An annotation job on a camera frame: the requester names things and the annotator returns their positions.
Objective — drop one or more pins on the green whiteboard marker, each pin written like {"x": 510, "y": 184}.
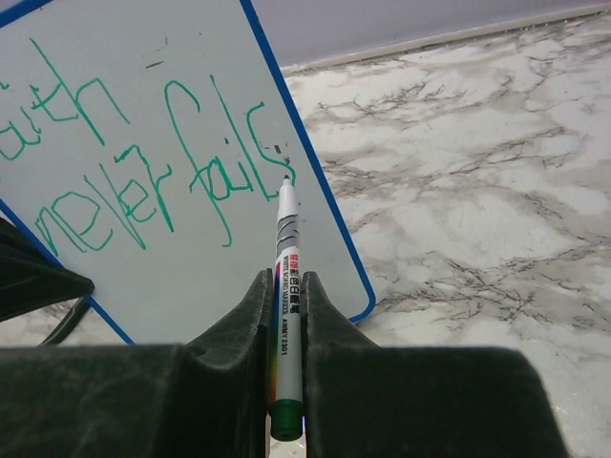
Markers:
{"x": 286, "y": 405}

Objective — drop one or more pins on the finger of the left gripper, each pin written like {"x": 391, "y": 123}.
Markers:
{"x": 29, "y": 281}

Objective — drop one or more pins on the black handled pliers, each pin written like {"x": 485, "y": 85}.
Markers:
{"x": 69, "y": 323}

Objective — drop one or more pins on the blue framed whiteboard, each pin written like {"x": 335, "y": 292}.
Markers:
{"x": 143, "y": 146}

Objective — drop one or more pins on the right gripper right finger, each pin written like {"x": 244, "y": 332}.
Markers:
{"x": 367, "y": 400}

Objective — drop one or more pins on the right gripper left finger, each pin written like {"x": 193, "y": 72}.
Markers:
{"x": 206, "y": 398}

